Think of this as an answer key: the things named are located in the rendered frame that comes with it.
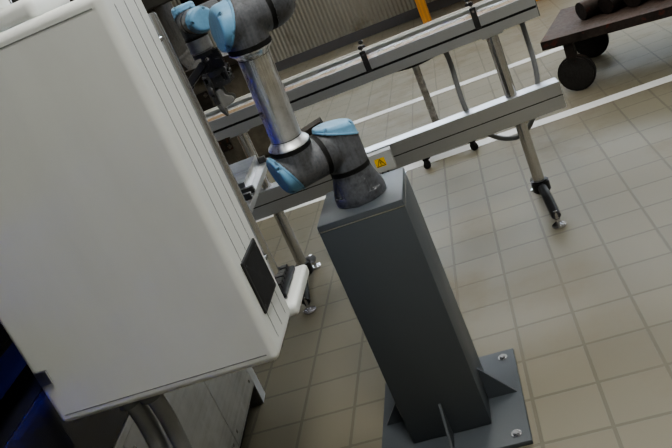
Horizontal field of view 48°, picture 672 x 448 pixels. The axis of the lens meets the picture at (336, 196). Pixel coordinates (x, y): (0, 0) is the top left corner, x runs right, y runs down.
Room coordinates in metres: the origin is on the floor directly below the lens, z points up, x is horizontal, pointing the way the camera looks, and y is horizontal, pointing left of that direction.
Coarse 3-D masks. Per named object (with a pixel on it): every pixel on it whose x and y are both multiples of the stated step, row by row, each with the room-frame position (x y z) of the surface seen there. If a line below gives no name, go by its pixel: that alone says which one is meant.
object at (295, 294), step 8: (296, 272) 1.68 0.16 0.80; (304, 272) 1.67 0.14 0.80; (296, 280) 1.63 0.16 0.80; (304, 280) 1.64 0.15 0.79; (296, 288) 1.59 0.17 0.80; (304, 288) 1.62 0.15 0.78; (288, 296) 1.57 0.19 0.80; (296, 296) 1.56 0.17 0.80; (288, 304) 1.53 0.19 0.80; (296, 304) 1.53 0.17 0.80; (296, 312) 1.52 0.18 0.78
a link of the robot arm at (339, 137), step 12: (336, 120) 2.06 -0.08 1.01; (348, 120) 2.02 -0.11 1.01; (312, 132) 2.03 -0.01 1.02; (324, 132) 1.99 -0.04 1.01; (336, 132) 1.98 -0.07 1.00; (348, 132) 1.99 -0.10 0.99; (324, 144) 1.97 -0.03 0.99; (336, 144) 1.98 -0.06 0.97; (348, 144) 1.98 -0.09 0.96; (360, 144) 2.01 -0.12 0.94; (336, 156) 1.97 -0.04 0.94; (348, 156) 1.98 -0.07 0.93; (360, 156) 1.99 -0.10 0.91; (336, 168) 1.98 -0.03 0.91; (348, 168) 1.98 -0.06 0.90
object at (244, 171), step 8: (248, 160) 2.47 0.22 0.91; (256, 160) 2.45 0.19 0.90; (232, 168) 2.48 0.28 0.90; (240, 168) 2.48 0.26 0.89; (248, 168) 2.47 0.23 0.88; (256, 168) 2.41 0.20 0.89; (240, 176) 2.42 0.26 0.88; (248, 176) 2.29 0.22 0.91; (240, 184) 2.22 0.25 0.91; (248, 184) 2.25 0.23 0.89
